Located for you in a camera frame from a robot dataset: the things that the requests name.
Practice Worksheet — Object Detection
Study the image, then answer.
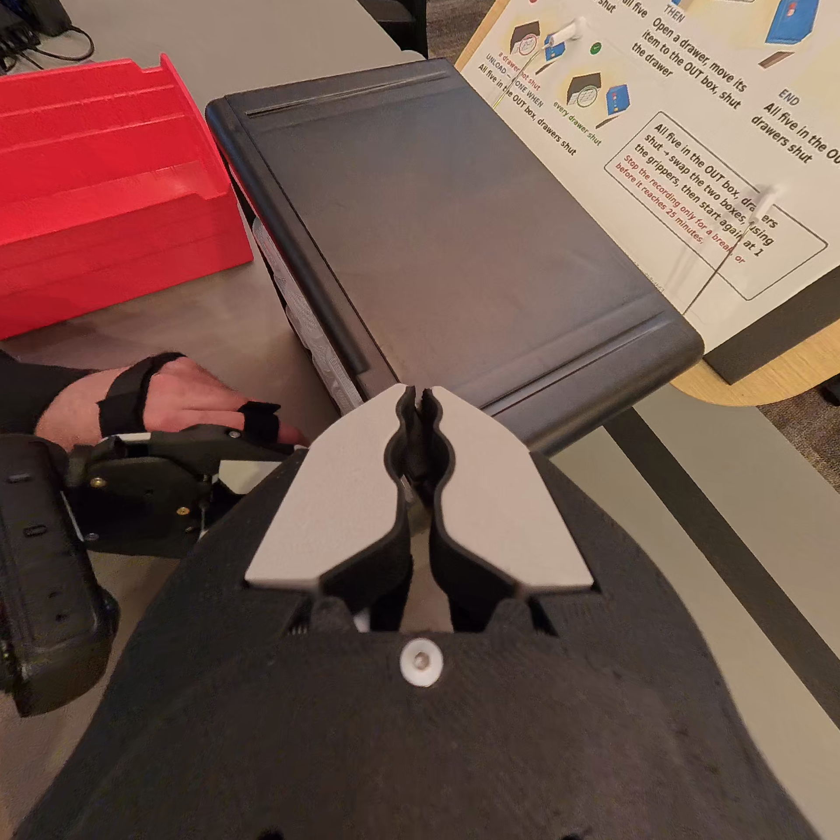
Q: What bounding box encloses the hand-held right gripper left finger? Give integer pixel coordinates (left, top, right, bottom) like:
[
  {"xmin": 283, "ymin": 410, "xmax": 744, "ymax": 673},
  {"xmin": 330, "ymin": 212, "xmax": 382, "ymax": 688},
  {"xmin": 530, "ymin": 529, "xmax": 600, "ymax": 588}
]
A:
[{"xmin": 244, "ymin": 384, "xmax": 421, "ymax": 634}]

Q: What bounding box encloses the person's left forearm black sleeve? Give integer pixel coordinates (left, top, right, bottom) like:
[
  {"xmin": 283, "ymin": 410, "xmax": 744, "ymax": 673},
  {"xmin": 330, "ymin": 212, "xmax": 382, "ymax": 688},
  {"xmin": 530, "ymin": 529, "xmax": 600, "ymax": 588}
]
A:
[{"xmin": 0, "ymin": 350, "xmax": 101, "ymax": 437}]

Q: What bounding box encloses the black cable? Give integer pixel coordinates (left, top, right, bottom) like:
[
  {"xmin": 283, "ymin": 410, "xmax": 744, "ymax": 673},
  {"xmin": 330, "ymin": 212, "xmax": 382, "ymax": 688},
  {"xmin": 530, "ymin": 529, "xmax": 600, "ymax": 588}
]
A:
[{"xmin": 0, "ymin": 23, "xmax": 95, "ymax": 74}]

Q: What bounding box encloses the black board stand base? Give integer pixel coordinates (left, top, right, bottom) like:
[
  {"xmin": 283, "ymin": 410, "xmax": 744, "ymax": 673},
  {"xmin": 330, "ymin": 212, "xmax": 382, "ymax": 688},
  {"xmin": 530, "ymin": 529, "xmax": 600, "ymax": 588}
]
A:
[{"xmin": 705, "ymin": 266, "xmax": 840, "ymax": 387}]

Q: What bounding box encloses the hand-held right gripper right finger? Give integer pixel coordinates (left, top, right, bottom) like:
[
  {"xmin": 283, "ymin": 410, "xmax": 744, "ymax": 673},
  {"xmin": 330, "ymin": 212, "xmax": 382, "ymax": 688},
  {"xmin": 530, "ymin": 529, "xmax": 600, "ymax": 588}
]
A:
[{"xmin": 420, "ymin": 385, "xmax": 596, "ymax": 635}]

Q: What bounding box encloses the person's left hand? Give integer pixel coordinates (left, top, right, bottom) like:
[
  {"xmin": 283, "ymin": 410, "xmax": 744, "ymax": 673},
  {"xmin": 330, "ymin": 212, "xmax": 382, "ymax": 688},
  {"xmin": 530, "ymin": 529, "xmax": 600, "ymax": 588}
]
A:
[{"xmin": 36, "ymin": 354, "xmax": 311, "ymax": 454}]

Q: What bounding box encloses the instruction sheet on board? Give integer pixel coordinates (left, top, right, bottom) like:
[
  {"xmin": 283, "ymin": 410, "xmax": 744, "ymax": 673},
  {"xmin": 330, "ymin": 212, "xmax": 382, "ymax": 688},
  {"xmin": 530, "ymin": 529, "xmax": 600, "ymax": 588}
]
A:
[{"xmin": 453, "ymin": 0, "xmax": 840, "ymax": 411}]

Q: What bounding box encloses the printed instruction poster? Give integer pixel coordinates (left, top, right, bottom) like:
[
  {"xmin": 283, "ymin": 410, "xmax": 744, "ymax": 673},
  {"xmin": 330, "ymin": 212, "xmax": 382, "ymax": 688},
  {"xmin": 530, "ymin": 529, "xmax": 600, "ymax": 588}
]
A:
[{"xmin": 462, "ymin": 0, "xmax": 840, "ymax": 358}]

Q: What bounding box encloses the black drawer cabinet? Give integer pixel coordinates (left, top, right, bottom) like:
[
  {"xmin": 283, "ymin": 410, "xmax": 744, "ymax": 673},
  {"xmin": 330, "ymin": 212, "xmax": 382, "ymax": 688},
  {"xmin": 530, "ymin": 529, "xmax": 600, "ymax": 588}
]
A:
[{"xmin": 205, "ymin": 58, "xmax": 705, "ymax": 457}]

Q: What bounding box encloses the dark chair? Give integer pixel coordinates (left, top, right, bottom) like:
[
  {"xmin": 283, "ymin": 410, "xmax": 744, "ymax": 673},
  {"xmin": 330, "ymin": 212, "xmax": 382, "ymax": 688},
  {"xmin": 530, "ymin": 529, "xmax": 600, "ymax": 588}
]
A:
[{"xmin": 377, "ymin": 0, "xmax": 431, "ymax": 60}]

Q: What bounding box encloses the thin dark string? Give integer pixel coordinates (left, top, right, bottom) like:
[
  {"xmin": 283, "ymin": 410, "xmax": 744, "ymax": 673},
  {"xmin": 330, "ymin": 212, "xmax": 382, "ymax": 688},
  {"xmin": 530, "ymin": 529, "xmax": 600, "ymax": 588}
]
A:
[{"xmin": 681, "ymin": 217, "xmax": 756, "ymax": 317}]

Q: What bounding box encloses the red plastic bin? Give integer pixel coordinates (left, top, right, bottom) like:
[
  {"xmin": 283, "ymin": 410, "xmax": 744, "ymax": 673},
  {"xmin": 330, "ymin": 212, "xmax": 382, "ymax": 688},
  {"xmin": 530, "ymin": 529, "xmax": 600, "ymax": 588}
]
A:
[{"xmin": 0, "ymin": 54, "xmax": 255, "ymax": 341}]

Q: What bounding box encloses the black electronic device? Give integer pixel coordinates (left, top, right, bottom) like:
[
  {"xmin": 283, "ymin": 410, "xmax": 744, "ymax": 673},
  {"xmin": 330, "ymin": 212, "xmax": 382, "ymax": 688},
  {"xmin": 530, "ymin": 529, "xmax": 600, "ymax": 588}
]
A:
[{"xmin": 0, "ymin": 0, "xmax": 74, "ymax": 39}]

